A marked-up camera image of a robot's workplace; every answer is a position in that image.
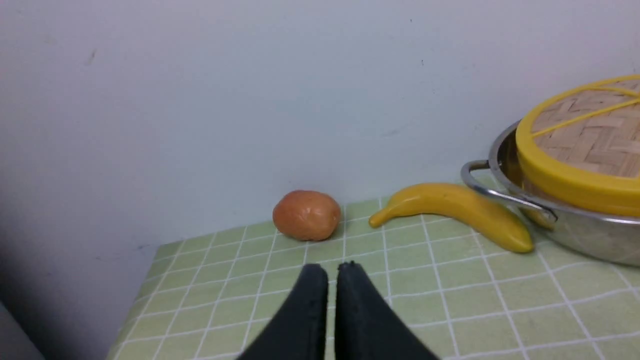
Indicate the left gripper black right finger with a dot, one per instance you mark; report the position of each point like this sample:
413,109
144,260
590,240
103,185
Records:
365,327

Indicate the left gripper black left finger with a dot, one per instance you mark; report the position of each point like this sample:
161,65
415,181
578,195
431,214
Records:
298,329

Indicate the yellow woven steamer lid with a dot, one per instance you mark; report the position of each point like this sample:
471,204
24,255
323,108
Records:
582,147

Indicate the stainless steel pot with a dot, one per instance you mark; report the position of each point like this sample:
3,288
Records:
500,178

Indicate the green checkered tablecloth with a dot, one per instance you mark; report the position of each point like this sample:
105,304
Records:
208,297

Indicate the brown potato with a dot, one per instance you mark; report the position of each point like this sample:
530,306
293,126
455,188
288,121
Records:
307,215

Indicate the yellow banana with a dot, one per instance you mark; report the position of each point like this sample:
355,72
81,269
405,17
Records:
492,220

